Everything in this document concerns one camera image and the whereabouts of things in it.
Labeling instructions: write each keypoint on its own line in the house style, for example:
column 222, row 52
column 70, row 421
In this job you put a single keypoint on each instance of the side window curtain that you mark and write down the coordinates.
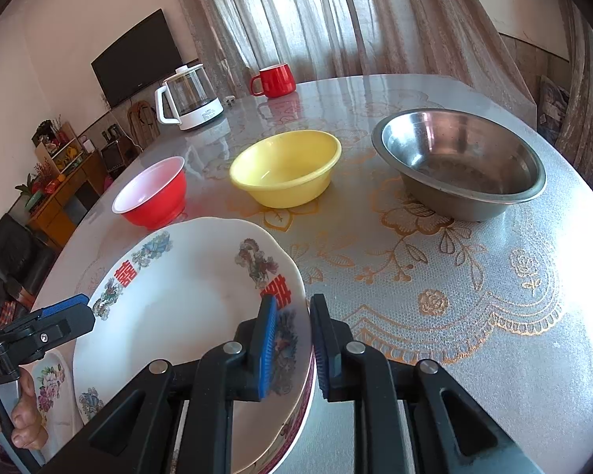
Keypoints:
column 575, row 140

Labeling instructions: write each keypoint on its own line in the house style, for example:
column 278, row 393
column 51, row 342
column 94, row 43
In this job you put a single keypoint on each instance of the yellow plastic bowl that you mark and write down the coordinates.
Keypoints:
column 287, row 170

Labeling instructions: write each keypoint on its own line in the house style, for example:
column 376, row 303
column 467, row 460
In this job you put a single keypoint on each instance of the stainless steel bowl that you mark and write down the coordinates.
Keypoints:
column 460, row 165

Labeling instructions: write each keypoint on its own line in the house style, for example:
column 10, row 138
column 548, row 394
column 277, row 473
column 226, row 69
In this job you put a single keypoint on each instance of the wooden cabinet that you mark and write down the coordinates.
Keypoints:
column 59, row 214

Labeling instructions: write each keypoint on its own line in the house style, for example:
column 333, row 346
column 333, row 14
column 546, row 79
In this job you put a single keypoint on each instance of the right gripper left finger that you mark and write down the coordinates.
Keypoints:
column 178, row 418

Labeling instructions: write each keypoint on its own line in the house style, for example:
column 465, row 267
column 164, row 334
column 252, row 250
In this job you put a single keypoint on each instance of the black wall television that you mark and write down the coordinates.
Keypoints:
column 144, row 54

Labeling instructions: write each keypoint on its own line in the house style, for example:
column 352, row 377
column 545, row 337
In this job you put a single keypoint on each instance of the beige lace curtain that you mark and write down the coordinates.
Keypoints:
column 320, row 39

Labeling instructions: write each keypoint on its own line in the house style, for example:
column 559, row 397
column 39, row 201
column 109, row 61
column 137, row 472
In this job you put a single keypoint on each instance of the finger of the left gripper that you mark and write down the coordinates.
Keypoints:
column 29, row 341
column 74, row 308

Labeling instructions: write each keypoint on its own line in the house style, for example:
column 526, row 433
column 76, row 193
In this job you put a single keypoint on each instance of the lace patterned tablecloth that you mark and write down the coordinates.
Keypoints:
column 505, row 305

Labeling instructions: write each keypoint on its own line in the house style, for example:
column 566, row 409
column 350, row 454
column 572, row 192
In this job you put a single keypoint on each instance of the person left hand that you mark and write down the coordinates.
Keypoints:
column 29, row 432

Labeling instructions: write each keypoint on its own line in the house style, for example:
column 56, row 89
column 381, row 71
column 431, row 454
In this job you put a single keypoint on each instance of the white glass electric kettle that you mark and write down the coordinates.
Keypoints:
column 187, row 99

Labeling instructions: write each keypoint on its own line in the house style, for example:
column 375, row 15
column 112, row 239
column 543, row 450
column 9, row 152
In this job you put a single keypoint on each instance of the red plastic bowl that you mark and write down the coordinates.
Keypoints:
column 155, row 196

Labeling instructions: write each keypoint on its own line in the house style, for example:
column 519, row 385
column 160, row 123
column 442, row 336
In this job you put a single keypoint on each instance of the small white floral plate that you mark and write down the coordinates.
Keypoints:
column 56, row 403

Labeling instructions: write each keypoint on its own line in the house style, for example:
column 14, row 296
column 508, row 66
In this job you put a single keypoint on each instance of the red mug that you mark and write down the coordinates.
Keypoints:
column 273, row 82

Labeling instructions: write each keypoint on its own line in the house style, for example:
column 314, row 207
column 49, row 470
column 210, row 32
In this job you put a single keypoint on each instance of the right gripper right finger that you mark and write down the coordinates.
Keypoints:
column 407, row 418

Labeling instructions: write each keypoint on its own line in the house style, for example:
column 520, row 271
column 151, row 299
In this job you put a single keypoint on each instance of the white plate red characters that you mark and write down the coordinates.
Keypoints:
column 182, row 290

